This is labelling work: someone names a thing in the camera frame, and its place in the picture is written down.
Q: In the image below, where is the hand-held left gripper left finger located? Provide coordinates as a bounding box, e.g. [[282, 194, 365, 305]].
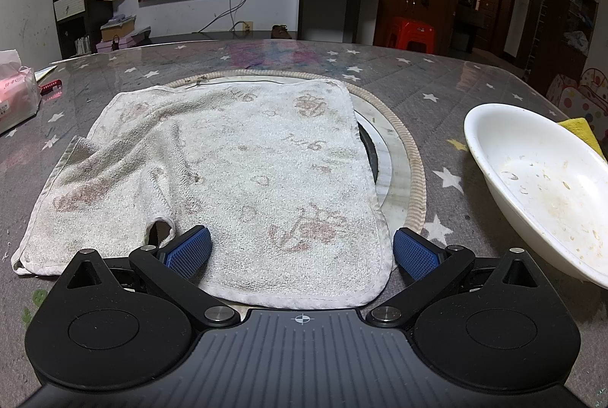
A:
[[57, 225, 241, 330]]

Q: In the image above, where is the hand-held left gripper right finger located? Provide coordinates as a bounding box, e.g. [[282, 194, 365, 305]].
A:
[[366, 227, 549, 333]]

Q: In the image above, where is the white bowl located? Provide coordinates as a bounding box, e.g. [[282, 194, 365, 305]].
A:
[[463, 103, 608, 290]]

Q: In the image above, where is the yellow and grey cleaning cloth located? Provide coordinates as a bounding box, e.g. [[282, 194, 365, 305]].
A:
[[557, 117, 608, 162]]

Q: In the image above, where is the white stained towel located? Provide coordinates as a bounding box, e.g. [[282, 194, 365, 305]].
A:
[[12, 78, 395, 311]]

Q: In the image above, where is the grey star-patterned tablecloth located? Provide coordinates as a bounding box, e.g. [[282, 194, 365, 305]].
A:
[[0, 38, 608, 342]]

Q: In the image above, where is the dark television stand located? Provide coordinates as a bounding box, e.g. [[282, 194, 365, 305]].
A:
[[142, 30, 300, 46]]

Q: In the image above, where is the red plastic stool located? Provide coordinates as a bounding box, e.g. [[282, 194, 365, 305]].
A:
[[386, 17, 437, 54]]

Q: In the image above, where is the dark side table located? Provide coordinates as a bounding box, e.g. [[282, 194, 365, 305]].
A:
[[453, 16, 481, 53]]

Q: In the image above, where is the polka dot play tent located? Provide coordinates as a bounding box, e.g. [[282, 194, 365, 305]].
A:
[[546, 67, 608, 129]]

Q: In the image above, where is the stack of boxes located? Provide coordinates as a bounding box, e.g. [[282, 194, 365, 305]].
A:
[[96, 13, 152, 53]]

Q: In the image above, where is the pink tissue pack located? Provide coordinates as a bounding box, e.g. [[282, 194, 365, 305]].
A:
[[0, 49, 41, 135]]

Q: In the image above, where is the white plastic bag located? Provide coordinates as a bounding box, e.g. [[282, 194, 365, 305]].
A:
[[563, 30, 592, 58]]

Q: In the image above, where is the television cable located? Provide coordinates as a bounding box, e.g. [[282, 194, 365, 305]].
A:
[[222, 0, 251, 31]]

